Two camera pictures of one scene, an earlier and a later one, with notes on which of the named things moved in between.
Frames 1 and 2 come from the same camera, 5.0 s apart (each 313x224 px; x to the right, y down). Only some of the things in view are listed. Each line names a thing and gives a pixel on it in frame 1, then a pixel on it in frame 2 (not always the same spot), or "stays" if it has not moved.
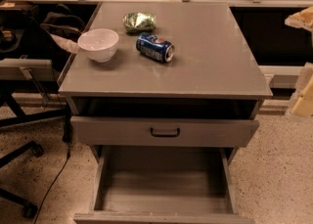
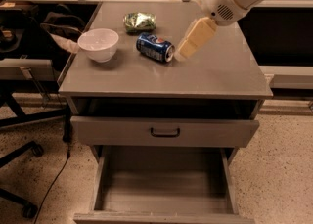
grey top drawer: [161, 132] stays
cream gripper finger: [301, 20] to [199, 34]
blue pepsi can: [155, 47] stays
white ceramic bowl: [99, 44] stays
